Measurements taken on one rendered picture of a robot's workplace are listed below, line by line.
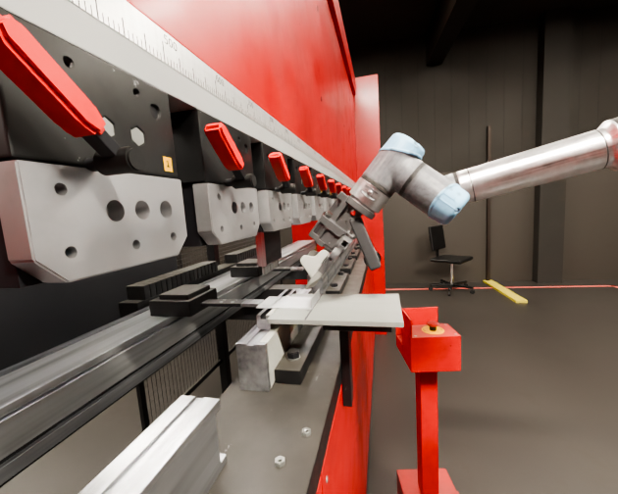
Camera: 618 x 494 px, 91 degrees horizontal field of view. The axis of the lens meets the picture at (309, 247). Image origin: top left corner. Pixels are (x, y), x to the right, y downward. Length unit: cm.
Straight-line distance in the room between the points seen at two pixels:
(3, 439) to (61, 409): 7
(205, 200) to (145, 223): 11
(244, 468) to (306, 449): 9
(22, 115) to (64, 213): 6
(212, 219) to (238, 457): 33
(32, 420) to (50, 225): 41
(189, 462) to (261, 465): 11
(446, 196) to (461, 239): 430
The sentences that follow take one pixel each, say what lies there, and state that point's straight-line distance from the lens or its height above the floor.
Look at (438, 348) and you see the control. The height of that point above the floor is 74.
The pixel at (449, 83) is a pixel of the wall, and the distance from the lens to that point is 508.
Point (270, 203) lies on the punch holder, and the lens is 58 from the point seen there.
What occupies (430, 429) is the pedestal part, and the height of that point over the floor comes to 40.
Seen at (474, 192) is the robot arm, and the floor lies 122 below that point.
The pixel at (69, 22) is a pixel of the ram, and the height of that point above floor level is 135.
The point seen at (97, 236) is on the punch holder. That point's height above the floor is 120.
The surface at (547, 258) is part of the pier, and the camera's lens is 521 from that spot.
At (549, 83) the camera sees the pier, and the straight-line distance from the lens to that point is 530.
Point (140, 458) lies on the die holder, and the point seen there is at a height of 97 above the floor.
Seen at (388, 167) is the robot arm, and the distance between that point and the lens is 62.
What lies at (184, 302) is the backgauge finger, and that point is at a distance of 76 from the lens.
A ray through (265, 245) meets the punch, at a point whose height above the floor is 114.
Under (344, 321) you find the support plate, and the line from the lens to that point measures 59.
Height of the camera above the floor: 121
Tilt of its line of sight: 7 degrees down
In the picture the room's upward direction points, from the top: 4 degrees counter-clockwise
